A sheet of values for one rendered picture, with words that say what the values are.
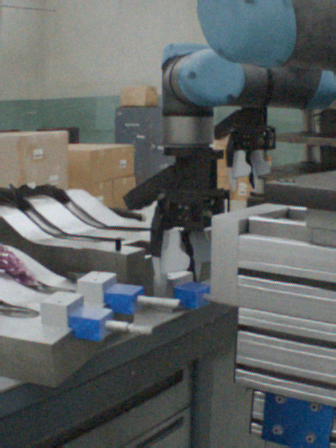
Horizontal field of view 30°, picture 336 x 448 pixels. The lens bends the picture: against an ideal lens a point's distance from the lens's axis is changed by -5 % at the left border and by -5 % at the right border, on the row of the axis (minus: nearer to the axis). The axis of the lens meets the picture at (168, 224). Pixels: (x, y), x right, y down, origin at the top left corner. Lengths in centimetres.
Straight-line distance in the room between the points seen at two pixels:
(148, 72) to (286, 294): 838
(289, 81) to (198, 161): 18
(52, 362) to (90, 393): 22
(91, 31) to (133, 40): 83
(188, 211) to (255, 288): 30
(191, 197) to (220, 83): 19
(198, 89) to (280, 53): 27
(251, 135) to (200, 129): 54
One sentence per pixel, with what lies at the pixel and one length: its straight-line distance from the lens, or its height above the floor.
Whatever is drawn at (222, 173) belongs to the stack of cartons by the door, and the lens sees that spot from 791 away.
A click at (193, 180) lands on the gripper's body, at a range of 93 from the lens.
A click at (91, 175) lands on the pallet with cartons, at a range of 567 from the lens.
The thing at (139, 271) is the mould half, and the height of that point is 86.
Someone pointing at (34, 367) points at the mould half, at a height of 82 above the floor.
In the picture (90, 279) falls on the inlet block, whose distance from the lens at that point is 86.
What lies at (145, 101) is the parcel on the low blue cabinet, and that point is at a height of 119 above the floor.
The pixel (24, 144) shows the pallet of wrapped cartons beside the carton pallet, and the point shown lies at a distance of 489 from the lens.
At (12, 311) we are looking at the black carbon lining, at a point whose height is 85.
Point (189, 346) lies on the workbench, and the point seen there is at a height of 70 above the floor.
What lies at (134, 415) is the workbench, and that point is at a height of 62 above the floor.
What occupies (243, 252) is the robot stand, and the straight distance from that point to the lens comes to 65.
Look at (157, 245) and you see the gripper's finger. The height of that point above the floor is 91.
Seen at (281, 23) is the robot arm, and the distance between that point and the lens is 52.
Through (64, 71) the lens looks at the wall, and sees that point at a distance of 1000.
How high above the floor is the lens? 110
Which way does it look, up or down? 10 degrees down
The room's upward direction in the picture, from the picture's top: straight up
